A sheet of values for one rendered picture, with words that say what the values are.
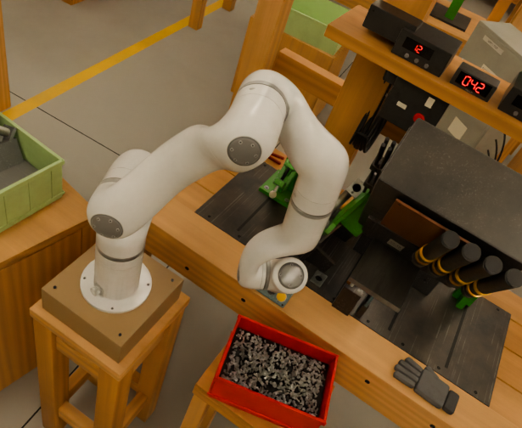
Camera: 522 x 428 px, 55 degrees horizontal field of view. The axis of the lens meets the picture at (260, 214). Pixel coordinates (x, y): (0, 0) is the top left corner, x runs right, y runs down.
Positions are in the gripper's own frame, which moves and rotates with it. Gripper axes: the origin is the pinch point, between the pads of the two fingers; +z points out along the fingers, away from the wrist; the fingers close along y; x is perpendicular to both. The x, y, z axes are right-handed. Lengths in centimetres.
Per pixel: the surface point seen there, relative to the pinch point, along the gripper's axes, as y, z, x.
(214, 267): -14.1, 15.7, -1.1
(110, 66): -120, 222, 127
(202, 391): -7.2, 3.2, -35.7
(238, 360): -0.8, -0.9, -24.4
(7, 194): -80, 14, 0
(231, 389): -1.2, -6.7, -31.4
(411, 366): 50, 0, -12
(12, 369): -73, 73, -60
